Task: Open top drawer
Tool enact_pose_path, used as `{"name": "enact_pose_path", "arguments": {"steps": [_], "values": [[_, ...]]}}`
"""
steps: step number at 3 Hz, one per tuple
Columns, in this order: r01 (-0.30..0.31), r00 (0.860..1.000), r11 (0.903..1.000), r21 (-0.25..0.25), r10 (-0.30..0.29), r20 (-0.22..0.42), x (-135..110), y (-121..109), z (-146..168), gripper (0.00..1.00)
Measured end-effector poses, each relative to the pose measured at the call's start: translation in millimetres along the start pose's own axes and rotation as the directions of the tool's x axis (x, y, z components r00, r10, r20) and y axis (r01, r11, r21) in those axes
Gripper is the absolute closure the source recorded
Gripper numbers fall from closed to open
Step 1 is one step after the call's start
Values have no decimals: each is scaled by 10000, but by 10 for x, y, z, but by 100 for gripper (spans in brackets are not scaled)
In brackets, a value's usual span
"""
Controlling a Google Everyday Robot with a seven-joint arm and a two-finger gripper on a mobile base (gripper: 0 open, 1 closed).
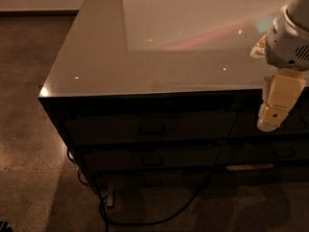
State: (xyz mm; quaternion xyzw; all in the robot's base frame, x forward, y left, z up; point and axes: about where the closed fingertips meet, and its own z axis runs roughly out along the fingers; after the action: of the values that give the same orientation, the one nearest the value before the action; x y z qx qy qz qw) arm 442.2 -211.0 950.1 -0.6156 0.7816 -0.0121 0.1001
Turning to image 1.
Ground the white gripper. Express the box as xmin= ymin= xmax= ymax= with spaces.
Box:
xmin=250 ymin=6 xmax=309 ymax=132

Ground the drawer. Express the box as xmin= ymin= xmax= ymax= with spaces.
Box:
xmin=211 ymin=166 xmax=309 ymax=187
xmin=83 ymin=145 xmax=220 ymax=172
xmin=65 ymin=111 xmax=236 ymax=146
xmin=216 ymin=140 xmax=309 ymax=165
xmin=230 ymin=109 xmax=309 ymax=137
xmin=96 ymin=168 xmax=211 ymax=189

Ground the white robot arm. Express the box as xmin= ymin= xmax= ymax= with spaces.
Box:
xmin=250 ymin=0 xmax=309 ymax=131

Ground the grey drawer cabinet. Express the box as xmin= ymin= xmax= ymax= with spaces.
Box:
xmin=40 ymin=0 xmax=308 ymax=190

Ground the dark object floor corner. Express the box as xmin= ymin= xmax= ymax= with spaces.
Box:
xmin=0 ymin=221 xmax=13 ymax=232

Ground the black floor cable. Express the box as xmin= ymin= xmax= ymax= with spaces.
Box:
xmin=66 ymin=135 xmax=233 ymax=232

